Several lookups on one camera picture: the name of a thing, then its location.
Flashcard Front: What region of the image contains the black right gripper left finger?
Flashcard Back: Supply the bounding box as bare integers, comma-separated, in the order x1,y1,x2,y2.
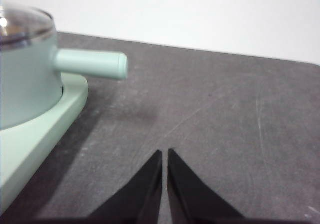
88,150,163,219

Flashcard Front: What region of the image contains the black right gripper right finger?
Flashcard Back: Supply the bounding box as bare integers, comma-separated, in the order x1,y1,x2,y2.
167,148,245,220

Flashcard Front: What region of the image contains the glass lid with green knob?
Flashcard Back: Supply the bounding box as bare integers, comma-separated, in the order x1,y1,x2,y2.
0,5,55,52

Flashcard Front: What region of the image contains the mint green breakfast machine base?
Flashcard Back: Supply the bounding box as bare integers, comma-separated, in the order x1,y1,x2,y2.
0,73,90,215

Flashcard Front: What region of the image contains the mint green pot with handle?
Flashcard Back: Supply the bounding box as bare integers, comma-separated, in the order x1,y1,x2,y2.
0,28,129,131

